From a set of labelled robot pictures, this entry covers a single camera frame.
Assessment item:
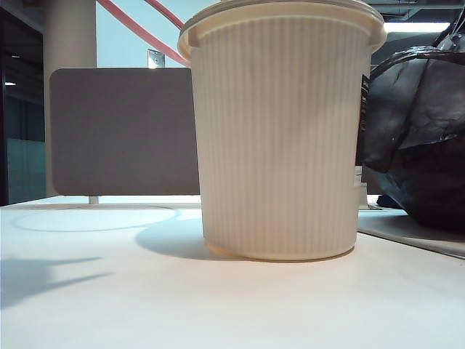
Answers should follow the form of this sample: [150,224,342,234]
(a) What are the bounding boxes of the white ribbed trash can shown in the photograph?
[177,0,387,262]

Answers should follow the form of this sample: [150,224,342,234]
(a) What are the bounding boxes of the black garbage bag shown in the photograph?
[355,20,465,230]

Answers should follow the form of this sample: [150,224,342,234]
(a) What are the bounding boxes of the dark trash can label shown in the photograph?
[358,74,372,190]

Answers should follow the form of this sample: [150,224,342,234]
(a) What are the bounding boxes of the grey rounded desk partition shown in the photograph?
[49,68,201,196]

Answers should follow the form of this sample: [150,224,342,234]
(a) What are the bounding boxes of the ceiling light strip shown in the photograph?
[381,22,452,33]

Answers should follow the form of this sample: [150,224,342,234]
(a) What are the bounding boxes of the silver metal bracket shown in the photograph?
[147,49,166,69]

